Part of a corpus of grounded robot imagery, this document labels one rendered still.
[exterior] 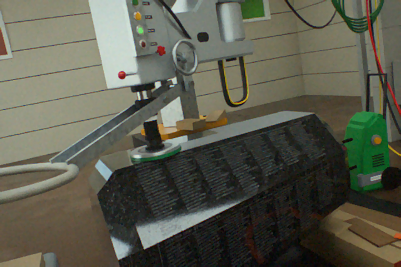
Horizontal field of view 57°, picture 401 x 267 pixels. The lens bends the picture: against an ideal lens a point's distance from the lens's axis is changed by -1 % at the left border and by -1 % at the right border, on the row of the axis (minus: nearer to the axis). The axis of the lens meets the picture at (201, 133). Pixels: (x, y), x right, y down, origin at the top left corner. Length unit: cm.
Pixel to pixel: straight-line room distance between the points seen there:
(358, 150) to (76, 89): 576
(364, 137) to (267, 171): 149
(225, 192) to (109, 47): 73
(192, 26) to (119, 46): 38
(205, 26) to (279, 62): 728
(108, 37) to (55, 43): 613
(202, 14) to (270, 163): 74
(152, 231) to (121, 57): 66
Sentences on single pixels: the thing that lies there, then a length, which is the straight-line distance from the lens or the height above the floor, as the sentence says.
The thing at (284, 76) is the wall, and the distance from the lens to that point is 905.
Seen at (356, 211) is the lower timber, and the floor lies 9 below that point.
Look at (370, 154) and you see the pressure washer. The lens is 301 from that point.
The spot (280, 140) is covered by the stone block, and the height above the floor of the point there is 76.
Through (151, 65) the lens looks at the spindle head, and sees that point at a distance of 146.
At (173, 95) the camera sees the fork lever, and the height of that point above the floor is 106.
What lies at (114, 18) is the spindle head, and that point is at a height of 139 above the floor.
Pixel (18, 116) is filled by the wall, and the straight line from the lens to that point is 765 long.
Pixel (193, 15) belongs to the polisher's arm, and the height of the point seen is 138.
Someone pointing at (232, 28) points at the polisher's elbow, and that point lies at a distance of 197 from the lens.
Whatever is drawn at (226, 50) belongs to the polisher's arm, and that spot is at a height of 121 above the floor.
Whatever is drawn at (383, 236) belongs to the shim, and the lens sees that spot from 203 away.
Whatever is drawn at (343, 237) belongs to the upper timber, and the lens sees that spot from 205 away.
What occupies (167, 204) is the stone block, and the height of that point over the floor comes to 68.
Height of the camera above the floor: 117
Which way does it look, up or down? 11 degrees down
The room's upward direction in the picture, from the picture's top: 10 degrees counter-clockwise
